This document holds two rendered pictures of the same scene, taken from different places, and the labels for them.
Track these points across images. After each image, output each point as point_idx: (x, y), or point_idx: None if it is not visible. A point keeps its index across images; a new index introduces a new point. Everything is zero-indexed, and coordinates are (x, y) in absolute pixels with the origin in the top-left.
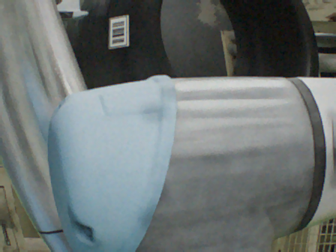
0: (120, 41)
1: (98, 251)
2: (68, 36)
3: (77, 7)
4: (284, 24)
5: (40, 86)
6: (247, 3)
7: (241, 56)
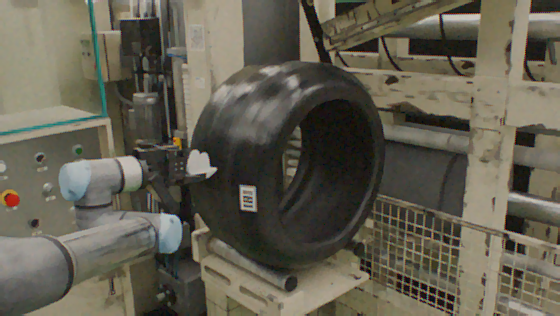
0: (250, 207)
1: None
2: None
3: (208, 166)
4: (349, 132)
5: None
6: (316, 112)
7: (304, 157)
